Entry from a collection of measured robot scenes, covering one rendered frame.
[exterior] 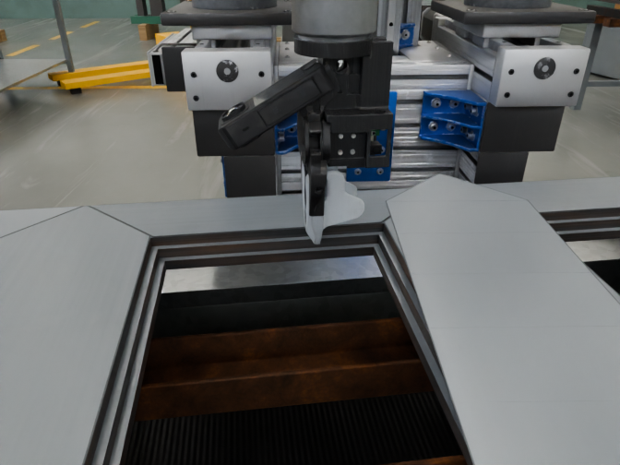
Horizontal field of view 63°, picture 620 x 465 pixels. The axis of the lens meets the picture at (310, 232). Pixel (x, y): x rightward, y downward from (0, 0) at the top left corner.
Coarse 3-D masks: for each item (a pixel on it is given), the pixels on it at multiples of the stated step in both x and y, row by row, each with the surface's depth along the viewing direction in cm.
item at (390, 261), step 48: (192, 240) 57; (240, 240) 58; (288, 240) 58; (336, 240) 59; (384, 240) 58; (576, 240) 62; (144, 288) 50; (144, 336) 45; (432, 384) 42; (96, 432) 34
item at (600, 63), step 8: (608, 32) 491; (616, 32) 482; (584, 40) 518; (600, 40) 500; (608, 40) 492; (616, 40) 484; (600, 48) 502; (608, 48) 493; (616, 48) 485; (600, 56) 503; (608, 56) 495; (616, 56) 486; (592, 64) 513; (600, 64) 505; (608, 64) 496; (616, 64) 488; (592, 72) 514; (600, 72) 506; (608, 72) 498; (616, 72) 489
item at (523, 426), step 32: (480, 416) 35; (512, 416) 35; (544, 416) 35; (576, 416) 35; (608, 416) 35; (480, 448) 32; (512, 448) 32; (544, 448) 32; (576, 448) 32; (608, 448) 32
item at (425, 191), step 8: (424, 184) 68; (432, 184) 68; (440, 184) 68; (448, 184) 68; (456, 184) 68; (464, 184) 68; (472, 184) 68; (408, 192) 66; (416, 192) 66; (424, 192) 66; (432, 192) 66; (440, 192) 66; (448, 192) 66; (456, 192) 66; (464, 192) 66; (472, 192) 66; (480, 192) 66; (488, 192) 66; (496, 192) 66; (392, 200) 64; (400, 200) 64; (408, 200) 64; (416, 200) 64; (424, 200) 64; (432, 200) 64; (440, 200) 64; (448, 200) 64; (456, 200) 64; (464, 200) 64; (472, 200) 64; (480, 200) 64; (488, 200) 64; (496, 200) 64; (504, 200) 64
